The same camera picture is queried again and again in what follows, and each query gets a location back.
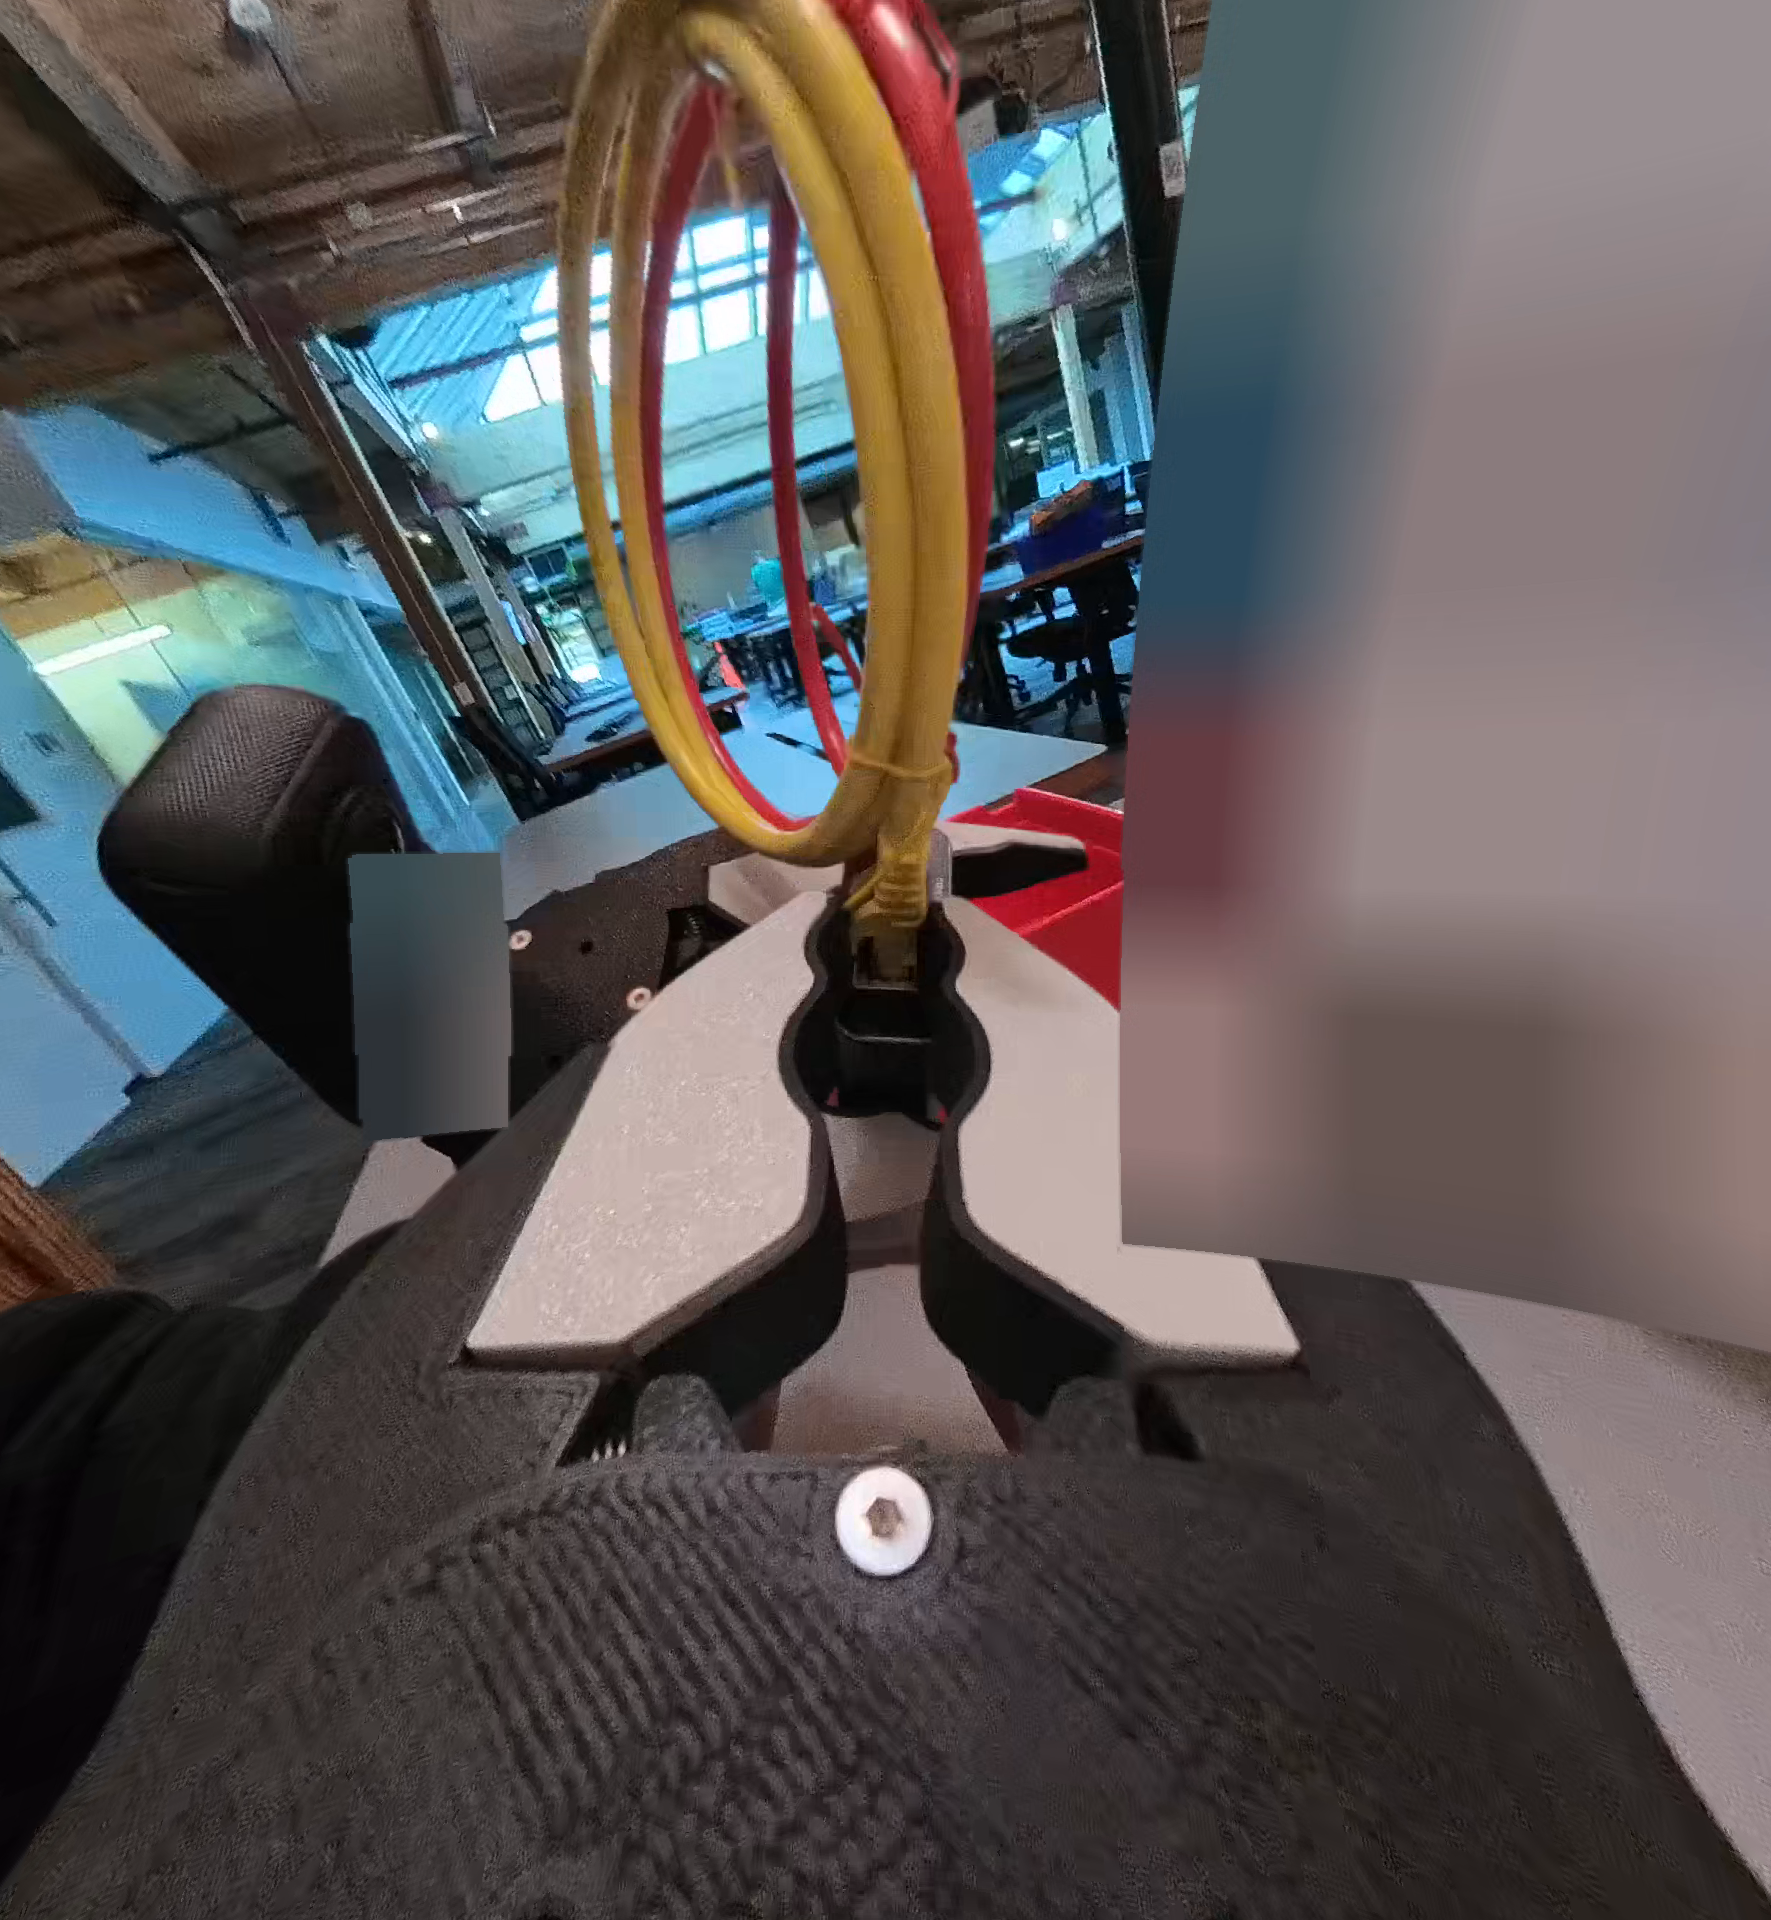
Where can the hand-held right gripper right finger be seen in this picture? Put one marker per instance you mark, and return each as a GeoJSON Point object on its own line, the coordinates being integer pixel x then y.
{"type": "Point", "coordinates": [1050, 1170]}

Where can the black office chair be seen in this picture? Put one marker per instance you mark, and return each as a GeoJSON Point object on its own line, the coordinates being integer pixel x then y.
{"type": "Point", "coordinates": [1066, 645]}

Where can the black ethernet splitter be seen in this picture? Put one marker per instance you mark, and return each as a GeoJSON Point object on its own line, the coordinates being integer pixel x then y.
{"type": "Point", "coordinates": [887, 1035]}

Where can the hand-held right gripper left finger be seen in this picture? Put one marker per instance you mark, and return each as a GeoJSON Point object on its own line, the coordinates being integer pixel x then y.
{"type": "Point", "coordinates": [677, 1170]}

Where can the blue plastic bin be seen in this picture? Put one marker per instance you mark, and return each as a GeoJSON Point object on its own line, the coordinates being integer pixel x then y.
{"type": "Point", "coordinates": [1074, 525]}

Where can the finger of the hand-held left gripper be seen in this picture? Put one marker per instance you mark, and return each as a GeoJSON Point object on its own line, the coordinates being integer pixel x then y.
{"type": "Point", "coordinates": [1022, 847]}
{"type": "Point", "coordinates": [757, 887]}

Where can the red plastic bin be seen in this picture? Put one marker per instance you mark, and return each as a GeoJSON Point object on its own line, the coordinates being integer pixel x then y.
{"type": "Point", "coordinates": [1066, 887]}

